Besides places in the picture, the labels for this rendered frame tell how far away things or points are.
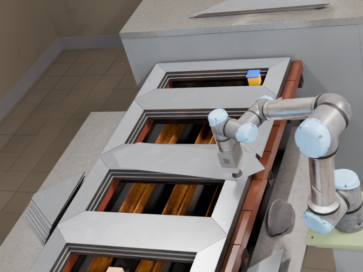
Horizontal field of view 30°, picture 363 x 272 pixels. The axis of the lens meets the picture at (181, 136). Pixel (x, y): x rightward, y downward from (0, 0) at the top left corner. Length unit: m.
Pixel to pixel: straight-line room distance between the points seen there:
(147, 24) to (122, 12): 2.04
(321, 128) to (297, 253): 0.67
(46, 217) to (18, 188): 1.68
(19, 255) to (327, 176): 1.38
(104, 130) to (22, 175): 1.42
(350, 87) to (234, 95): 0.63
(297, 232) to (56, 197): 1.10
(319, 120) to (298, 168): 0.87
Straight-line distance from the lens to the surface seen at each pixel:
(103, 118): 3.60
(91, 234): 2.74
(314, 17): 3.37
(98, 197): 2.94
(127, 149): 3.11
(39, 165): 4.83
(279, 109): 2.45
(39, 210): 3.12
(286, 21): 3.38
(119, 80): 5.45
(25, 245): 3.03
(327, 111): 2.20
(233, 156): 2.62
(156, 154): 3.02
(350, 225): 2.66
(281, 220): 2.77
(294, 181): 2.97
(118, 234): 2.69
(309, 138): 2.17
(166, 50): 3.67
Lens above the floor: 2.63
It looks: 35 degrees down
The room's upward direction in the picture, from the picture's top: 17 degrees counter-clockwise
